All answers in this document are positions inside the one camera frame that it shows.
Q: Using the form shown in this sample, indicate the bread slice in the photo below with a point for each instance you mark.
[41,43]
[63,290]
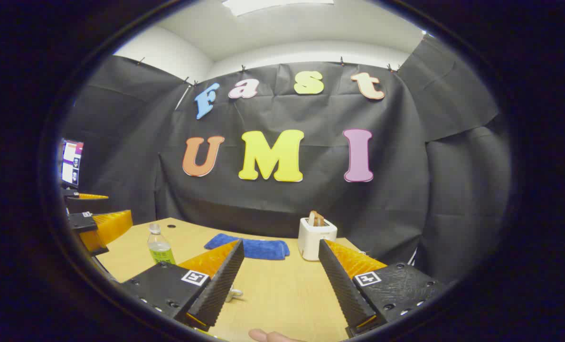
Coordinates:
[316,218]

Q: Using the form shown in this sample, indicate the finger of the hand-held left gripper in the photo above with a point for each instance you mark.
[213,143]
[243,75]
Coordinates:
[107,225]
[90,196]

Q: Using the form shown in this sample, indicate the ceiling light panel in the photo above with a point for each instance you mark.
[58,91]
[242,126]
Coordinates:
[273,5]

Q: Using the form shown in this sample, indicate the green label water bottle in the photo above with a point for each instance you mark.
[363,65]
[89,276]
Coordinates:
[160,251]

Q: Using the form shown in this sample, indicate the white toaster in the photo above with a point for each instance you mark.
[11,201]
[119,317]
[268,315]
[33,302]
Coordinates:
[311,240]

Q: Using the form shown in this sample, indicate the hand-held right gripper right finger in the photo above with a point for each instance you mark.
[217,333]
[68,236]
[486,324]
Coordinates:
[342,285]

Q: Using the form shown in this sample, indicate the computer monitor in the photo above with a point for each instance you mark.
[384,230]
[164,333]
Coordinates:
[71,161]

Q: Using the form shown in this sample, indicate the white teacup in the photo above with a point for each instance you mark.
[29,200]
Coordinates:
[235,293]

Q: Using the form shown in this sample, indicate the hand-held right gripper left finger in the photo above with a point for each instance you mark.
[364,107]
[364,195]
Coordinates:
[221,285]

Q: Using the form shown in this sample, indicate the blue folded towel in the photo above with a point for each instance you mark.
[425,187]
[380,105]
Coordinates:
[263,249]

